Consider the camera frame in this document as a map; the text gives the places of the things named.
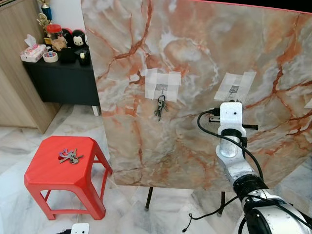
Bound black tape dispenser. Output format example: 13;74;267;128
77;49;91;67

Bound red plastic stool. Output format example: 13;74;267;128
23;136;113;221

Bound blue gold trophy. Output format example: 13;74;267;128
37;0;53;31

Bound white tape roll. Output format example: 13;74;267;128
42;51;59;63

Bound black mouse figurine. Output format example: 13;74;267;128
62;29;76;48
73;30;88;48

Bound marble pattern board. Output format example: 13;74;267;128
80;0;312;192

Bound key bunch with purple tag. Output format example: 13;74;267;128
58;149;84;164

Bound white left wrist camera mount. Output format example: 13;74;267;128
71;223;91;234

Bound dark key bunch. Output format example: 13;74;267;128
154;95;168;121

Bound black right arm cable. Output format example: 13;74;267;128
197;110;266;183

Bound pink white tissue box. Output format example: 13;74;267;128
20;35;48;63

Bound black box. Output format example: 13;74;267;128
58;48;77;64

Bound red lid jar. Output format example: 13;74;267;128
45;23;66;51

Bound black low sideboard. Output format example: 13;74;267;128
22;46;101;107

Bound light wooden cabinet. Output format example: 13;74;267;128
0;0;61;134

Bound black board stand leg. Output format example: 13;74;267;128
218;191;226;215
145;187;153;211

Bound dangling black cable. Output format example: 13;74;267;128
183;191;249;233

